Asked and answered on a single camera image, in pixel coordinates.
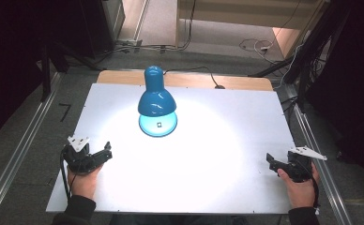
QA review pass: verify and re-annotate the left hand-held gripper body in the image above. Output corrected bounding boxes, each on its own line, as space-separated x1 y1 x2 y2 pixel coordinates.
62 135 102 175

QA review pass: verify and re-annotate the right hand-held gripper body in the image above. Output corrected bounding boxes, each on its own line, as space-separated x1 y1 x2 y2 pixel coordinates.
282 146 328 184

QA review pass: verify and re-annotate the blue desk lamp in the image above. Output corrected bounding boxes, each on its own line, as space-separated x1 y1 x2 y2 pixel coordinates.
137 65 178 138

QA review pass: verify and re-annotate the person's right hand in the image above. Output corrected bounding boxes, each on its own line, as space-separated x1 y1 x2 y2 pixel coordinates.
277 163 322 209

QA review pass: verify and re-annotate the person's left hand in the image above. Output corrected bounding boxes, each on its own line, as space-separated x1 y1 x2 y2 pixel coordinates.
67 164 104 202

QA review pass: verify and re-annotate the white table board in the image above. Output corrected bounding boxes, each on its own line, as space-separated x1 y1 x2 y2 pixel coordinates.
45 82 300 216

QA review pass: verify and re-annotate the black metal stand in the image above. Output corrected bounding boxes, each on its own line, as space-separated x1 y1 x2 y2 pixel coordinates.
39 41 104 103
248 0 355 111

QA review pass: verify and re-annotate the metal floor rail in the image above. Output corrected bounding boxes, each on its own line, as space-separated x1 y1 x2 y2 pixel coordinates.
283 83 354 225
0 72 63 225

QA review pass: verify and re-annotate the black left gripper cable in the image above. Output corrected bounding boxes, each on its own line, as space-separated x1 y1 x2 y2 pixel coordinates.
59 149 73 202

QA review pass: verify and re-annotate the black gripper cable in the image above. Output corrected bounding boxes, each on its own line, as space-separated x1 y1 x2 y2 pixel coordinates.
309 175 322 210
59 149 73 202

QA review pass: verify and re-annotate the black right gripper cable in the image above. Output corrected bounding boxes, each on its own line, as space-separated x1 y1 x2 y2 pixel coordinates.
309 175 322 210

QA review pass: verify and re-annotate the bundle of floor cables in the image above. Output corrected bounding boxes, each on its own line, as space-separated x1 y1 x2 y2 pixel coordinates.
101 37 193 54

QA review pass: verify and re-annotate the white floor cable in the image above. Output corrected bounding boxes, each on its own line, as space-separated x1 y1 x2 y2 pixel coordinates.
238 37 278 60

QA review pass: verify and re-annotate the black lamp cable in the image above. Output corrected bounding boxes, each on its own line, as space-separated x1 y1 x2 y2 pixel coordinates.
162 66 226 90

